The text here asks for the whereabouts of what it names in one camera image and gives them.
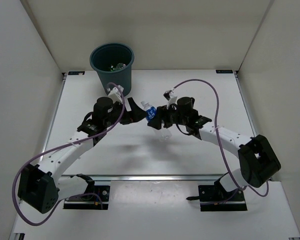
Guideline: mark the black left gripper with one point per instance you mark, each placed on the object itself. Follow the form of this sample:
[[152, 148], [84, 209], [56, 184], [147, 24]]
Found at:
[[137, 114]]

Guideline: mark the dark teal plastic bin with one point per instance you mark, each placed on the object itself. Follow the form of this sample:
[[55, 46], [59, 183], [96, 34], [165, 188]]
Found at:
[[109, 54]]

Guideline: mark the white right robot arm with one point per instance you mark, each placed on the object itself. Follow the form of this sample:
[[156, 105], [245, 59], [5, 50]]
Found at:
[[257, 159]]

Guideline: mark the clear bottle green label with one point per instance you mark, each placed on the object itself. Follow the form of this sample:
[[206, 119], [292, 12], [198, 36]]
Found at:
[[120, 66]]

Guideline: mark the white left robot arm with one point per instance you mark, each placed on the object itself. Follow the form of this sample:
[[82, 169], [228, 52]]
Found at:
[[41, 186]]

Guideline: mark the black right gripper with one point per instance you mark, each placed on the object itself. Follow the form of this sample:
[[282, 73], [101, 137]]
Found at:
[[164, 113]]

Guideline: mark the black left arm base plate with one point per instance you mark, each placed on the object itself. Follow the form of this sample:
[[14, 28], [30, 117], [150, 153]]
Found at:
[[98, 201]]

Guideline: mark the clear bottle blue label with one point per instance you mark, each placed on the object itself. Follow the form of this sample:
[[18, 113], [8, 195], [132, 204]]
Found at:
[[152, 117]]

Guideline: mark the aluminium front table rail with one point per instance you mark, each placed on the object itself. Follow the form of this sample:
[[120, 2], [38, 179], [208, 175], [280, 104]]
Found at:
[[156, 177]]

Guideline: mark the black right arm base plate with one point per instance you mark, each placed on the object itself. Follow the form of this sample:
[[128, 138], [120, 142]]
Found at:
[[214, 198]]

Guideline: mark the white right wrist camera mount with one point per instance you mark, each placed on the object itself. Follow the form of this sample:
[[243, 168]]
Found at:
[[170, 97]]

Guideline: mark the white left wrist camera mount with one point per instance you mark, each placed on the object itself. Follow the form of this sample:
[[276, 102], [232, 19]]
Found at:
[[115, 94]]

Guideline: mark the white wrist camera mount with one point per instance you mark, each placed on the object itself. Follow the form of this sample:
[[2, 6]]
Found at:
[[115, 94], [170, 97]]

